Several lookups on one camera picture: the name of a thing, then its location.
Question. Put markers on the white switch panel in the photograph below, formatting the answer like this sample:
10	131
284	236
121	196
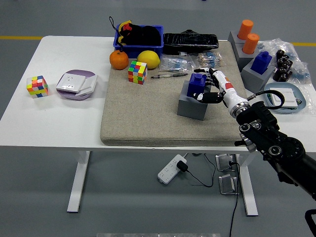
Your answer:
89	85
290	96

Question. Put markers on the light blue tray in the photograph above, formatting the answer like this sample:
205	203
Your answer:
301	97

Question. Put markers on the colourful puzzle cube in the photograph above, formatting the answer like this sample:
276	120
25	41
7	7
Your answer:
137	72
37	87

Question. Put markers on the bag of tan resistors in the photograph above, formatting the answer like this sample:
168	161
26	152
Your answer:
209	60

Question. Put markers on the pack of black cylinders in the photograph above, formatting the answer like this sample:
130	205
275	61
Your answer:
282	74

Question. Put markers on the white table leg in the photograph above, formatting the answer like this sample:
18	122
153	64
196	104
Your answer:
79	182
248	187

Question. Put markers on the bag of blue resistors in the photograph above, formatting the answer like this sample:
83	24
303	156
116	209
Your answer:
176	64

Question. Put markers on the black item in plastic wrap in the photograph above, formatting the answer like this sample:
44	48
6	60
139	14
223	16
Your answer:
190	43

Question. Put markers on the white power strip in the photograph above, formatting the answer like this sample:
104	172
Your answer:
168	171

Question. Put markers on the orange cylinder seal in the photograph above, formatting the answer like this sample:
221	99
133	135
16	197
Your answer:
250	44
245	29

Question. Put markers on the yellow lemon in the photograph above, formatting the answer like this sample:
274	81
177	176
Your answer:
148	59

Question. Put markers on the black power adapter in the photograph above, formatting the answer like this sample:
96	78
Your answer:
182	166

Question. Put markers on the black pouch with yellow trim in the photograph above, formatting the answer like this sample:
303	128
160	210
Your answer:
145	37

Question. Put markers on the dark pen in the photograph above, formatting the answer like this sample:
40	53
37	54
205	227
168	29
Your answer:
172	75

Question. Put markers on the grey cube seal holder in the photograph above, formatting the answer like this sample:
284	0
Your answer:
254	81
190	111
243	60
233	38

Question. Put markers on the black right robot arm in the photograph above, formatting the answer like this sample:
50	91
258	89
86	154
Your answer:
261	118

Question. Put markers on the metal foot pedal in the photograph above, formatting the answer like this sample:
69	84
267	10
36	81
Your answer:
223	161
227	185

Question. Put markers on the orange mandarin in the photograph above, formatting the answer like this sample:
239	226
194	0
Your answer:
119	60

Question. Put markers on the grey-brown mat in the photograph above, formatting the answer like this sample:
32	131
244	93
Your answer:
148	111

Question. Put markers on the blue square seal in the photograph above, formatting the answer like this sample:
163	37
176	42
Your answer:
195	85
260	63

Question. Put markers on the white wall socket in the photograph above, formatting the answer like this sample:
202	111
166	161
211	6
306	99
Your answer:
70	82

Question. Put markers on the blue plastic bin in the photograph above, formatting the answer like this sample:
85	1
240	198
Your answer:
138	50

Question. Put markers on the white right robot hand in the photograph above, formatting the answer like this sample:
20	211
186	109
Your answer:
229	91

